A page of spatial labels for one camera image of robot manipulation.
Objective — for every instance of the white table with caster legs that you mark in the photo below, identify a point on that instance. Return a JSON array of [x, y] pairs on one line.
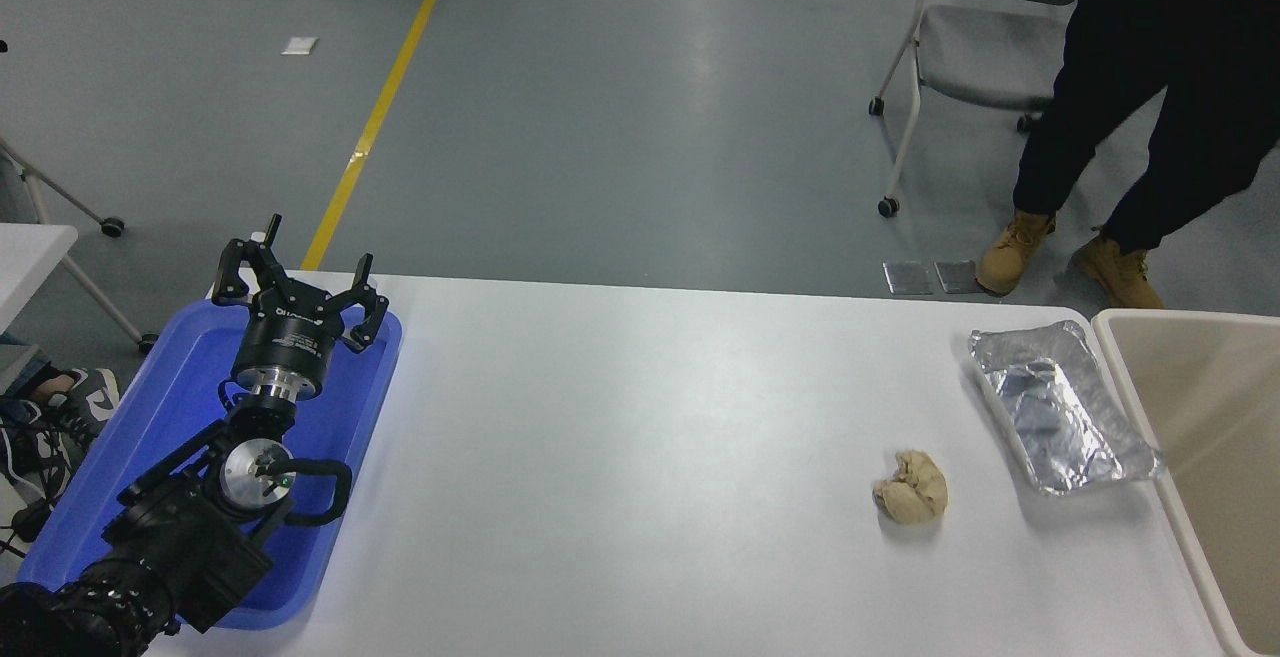
[[30, 262]]

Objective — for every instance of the large pale bin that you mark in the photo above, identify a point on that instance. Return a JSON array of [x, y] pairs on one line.
[[1220, 437]]

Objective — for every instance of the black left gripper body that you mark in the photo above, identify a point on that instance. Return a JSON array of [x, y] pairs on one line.
[[284, 342]]

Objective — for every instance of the person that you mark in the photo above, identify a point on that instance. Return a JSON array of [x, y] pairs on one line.
[[85, 397], [1130, 67]]

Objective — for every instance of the crumpled tan paper ball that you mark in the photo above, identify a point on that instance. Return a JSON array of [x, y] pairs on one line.
[[912, 489]]

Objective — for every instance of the blue plastic tray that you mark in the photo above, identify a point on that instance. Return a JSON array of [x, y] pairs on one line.
[[170, 407]]

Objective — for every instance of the grey chair on casters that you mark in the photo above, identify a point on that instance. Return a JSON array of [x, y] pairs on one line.
[[975, 52]]

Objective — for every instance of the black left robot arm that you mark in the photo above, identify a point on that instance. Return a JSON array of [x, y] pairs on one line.
[[180, 537]]

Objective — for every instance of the silver foil tray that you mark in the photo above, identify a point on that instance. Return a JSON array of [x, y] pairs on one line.
[[1060, 417]]

